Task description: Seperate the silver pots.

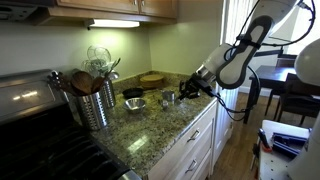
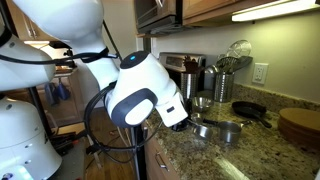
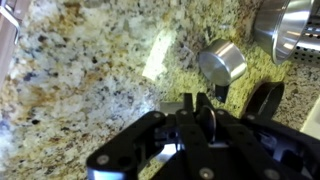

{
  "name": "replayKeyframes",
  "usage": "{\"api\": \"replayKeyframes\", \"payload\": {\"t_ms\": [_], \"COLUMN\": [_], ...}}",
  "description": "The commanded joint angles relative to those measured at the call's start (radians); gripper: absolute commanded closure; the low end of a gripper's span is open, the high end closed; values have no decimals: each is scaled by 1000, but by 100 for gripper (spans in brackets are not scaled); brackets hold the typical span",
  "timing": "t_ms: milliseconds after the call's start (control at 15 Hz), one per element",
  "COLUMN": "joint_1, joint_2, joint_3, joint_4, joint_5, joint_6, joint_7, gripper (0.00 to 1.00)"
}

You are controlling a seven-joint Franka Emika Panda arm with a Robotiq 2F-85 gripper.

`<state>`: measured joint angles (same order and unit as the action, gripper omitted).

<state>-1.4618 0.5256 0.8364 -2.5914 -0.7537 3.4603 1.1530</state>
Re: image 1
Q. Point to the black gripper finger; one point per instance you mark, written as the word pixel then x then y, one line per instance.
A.
pixel 186 85
pixel 189 95

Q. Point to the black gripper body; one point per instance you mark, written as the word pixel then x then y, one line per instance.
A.
pixel 201 87

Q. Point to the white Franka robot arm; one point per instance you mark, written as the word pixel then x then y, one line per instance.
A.
pixel 236 63

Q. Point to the large silver measuring pot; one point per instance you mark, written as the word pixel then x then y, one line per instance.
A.
pixel 168 96

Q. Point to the round wooden cutting board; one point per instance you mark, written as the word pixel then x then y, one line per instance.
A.
pixel 151 81

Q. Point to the dark bowl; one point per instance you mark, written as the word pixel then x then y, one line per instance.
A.
pixel 132 92

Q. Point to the wooden base cabinet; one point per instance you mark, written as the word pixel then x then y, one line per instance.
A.
pixel 193 150

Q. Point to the silver metal bowl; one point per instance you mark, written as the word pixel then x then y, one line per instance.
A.
pixel 134 105

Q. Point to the dark wooden dining table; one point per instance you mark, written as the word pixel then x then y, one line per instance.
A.
pixel 270 74

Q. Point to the silver ladle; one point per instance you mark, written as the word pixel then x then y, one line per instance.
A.
pixel 113 75

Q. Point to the white panel door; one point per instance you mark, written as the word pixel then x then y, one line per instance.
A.
pixel 233 20

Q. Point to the perforated steel utensil holder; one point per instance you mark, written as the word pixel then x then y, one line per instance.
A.
pixel 109 95
pixel 92 111

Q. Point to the black clamp with orange trigger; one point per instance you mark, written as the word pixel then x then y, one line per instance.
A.
pixel 263 141

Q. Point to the small wooden spoon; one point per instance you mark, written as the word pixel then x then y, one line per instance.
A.
pixel 98 84

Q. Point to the dark wooden dining chair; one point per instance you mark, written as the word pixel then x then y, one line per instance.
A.
pixel 286 62
pixel 300 100

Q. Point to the metal whisk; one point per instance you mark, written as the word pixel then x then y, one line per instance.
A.
pixel 94 67

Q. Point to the under cabinet light strip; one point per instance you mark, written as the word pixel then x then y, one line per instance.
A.
pixel 113 23

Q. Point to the large wooden spoon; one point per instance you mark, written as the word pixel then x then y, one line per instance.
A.
pixel 81 82

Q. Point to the perforated workbench top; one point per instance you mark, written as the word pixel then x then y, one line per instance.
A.
pixel 276 166

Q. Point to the dark wooden pasta fork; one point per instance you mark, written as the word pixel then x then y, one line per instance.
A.
pixel 59 81

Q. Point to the stainless steel gas stove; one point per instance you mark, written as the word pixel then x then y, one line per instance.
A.
pixel 43 146

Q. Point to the stainless steel microwave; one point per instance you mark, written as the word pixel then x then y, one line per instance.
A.
pixel 16 11

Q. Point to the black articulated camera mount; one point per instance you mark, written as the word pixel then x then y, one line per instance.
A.
pixel 273 52

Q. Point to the wooden wall cabinets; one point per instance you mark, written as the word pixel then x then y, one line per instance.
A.
pixel 100 6

